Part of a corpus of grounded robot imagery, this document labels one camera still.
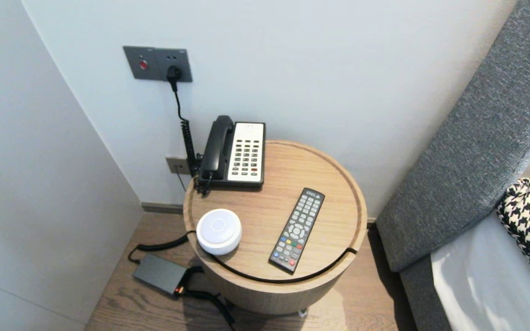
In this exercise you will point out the grey wall socket panel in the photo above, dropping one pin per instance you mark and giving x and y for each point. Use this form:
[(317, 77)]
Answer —
[(154, 59)]

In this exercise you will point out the small grey wall outlet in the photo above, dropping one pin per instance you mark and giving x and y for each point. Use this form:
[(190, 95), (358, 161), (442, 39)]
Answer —
[(175, 165)]

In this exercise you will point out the grey power adapter box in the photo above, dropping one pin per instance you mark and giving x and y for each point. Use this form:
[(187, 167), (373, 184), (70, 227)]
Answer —
[(159, 273)]

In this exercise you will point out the black telephone handset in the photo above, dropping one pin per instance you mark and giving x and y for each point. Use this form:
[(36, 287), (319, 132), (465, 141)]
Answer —
[(216, 147)]

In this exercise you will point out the black TV remote control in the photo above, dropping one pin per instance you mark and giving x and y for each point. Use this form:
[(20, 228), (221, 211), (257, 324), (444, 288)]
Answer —
[(297, 230)]

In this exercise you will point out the round wooden side table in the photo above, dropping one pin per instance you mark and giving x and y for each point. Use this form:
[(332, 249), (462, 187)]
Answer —
[(269, 294), (256, 211)]

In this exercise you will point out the grey fabric bed frame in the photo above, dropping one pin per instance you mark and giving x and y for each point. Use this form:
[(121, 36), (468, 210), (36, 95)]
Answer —
[(421, 299)]

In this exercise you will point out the black white desk telephone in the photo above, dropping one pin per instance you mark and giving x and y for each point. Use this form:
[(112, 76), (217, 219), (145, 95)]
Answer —
[(246, 151)]

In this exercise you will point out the grey fabric headboard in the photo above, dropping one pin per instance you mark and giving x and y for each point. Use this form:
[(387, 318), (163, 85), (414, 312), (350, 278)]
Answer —
[(476, 138)]

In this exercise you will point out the white round puck speaker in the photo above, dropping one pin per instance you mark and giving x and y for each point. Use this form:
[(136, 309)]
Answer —
[(219, 230)]

